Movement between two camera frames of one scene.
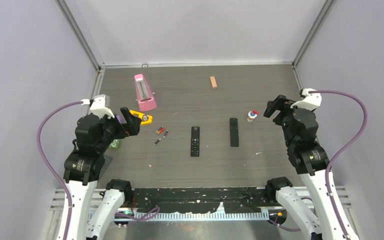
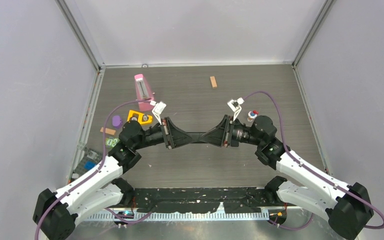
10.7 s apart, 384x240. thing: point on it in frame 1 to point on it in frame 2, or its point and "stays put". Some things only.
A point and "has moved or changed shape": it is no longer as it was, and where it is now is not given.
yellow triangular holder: [145, 119] stays put
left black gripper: [132, 125] to [174, 136]
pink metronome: [146, 100] stays put
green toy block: [115, 144] stays put
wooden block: [213, 82] stays put
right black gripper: [280, 103] to [216, 137]
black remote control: [195, 141] has moved or changed shape
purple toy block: [119, 119] stays put
